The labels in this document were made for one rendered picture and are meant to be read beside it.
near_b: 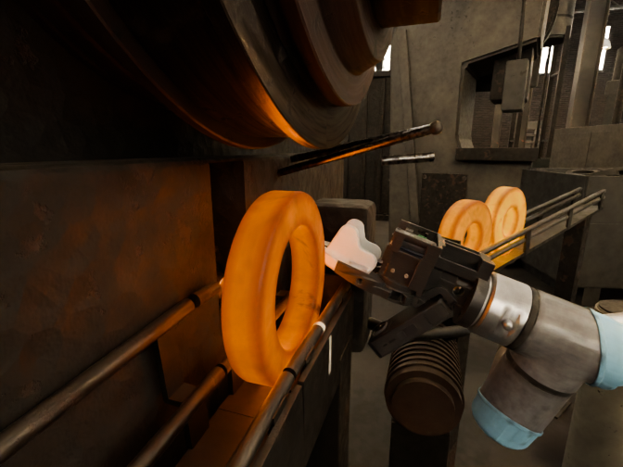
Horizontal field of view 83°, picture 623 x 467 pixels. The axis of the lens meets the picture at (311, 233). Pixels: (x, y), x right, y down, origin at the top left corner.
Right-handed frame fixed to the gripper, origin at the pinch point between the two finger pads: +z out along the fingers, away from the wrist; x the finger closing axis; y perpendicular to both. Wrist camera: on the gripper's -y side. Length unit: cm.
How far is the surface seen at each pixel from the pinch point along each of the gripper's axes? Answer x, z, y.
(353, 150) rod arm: 2.9, -1.0, 13.8
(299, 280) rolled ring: 6.8, -0.8, -1.5
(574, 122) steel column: -837, -252, 150
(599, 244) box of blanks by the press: -183, -111, -4
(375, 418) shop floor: -59, -25, -71
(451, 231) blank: -26.3, -17.7, 3.7
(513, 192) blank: -44, -28, 13
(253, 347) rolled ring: 21.5, -2.3, -0.7
